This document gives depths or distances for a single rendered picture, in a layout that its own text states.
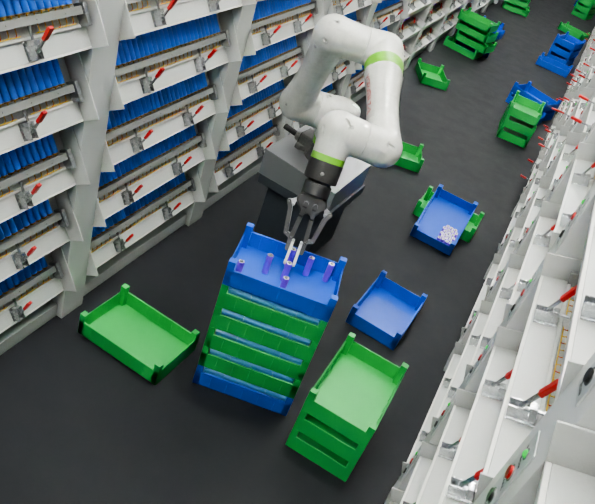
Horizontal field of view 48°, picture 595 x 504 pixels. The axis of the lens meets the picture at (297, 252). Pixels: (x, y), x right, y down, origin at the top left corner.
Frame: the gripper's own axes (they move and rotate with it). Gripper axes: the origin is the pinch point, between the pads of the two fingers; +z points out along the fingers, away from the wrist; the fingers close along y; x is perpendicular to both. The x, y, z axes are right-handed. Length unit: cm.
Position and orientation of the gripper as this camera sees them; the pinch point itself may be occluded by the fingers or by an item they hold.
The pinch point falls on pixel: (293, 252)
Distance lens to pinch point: 180.3
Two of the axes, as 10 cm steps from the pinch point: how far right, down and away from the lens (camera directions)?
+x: -0.5, 1.7, -9.8
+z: -3.4, 9.2, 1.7
